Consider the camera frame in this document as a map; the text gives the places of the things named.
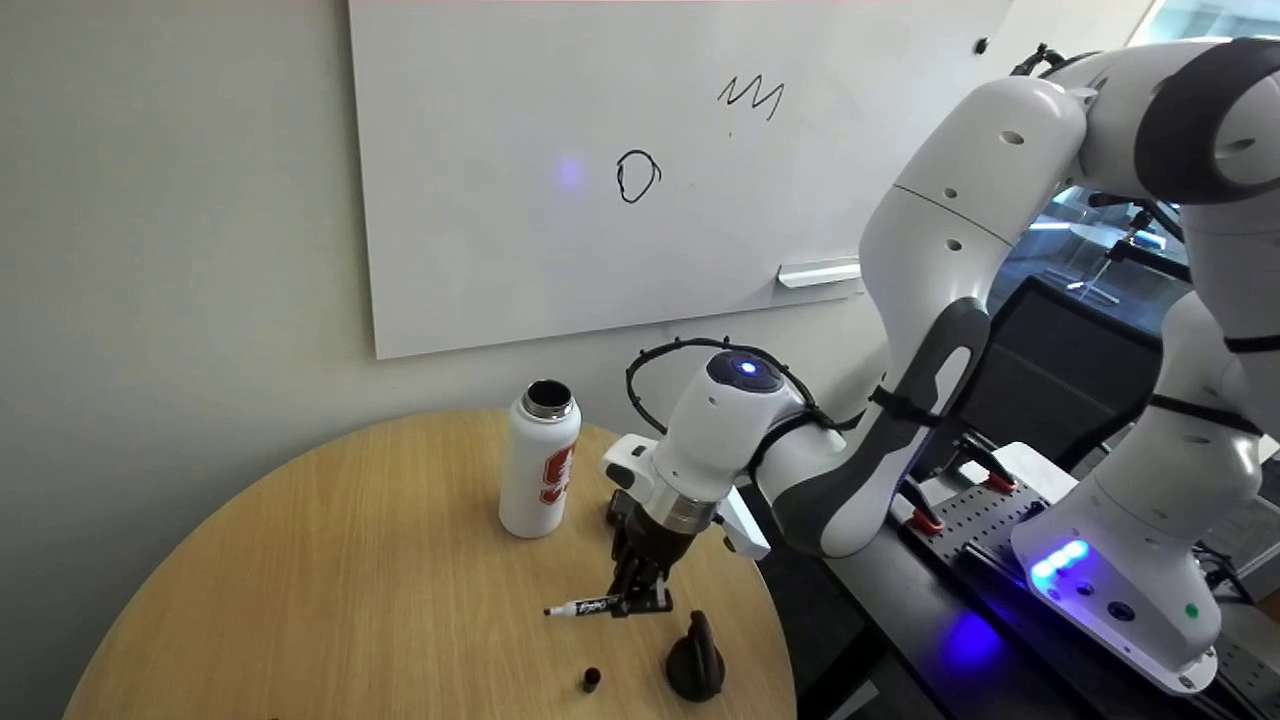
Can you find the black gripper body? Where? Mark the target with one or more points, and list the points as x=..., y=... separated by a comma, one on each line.
x=656, y=526

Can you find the white dry erase marker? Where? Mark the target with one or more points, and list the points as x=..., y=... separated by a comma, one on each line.
x=578, y=611

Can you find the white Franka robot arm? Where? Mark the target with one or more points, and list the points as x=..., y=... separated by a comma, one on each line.
x=962, y=265

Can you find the small black marker cap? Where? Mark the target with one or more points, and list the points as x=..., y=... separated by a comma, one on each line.
x=590, y=683

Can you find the silver whiteboard marker tray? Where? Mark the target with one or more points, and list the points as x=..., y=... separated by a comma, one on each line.
x=819, y=272

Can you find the white bottle with red print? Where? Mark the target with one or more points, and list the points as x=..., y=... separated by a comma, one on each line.
x=538, y=466

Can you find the black robot cart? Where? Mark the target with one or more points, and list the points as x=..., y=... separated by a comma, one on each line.
x=904, y=624

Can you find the perforated plate with red clamps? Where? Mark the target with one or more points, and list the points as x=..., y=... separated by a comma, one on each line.
x=987, y=513

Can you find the black mesh office chair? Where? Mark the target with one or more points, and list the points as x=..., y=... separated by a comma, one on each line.
x=1067, y=384

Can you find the white wall whiteboard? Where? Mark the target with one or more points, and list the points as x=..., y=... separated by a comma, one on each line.
x=504, y=200

